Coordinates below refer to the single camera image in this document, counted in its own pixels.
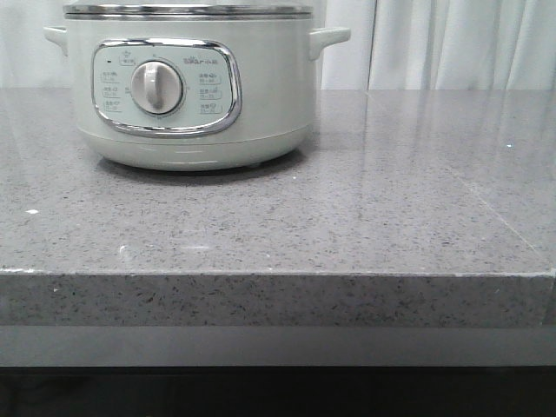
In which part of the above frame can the pale green electric cooking pot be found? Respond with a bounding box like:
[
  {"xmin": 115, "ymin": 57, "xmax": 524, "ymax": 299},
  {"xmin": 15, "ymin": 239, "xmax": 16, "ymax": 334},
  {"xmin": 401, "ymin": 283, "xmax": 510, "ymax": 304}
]
[{"xmin": 43, "ymin": 12, "xmax": 351, "ymax": 171}]

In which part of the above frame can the white pleated curtain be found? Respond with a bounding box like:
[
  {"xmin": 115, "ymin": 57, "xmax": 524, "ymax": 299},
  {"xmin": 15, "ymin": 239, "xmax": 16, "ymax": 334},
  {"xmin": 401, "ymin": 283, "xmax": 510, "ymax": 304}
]
[{"xmin": 1, "ymin": 1, "xmax": 555, "ymax": 90}]

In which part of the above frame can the glass pot lid steel rim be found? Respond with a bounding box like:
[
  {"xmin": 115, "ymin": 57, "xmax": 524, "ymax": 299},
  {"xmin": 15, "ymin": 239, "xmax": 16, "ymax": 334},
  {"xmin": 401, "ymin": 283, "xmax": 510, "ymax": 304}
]
[{"xmin": 63, "ymin": 1, "xmax": 314, "ymax": 21}]

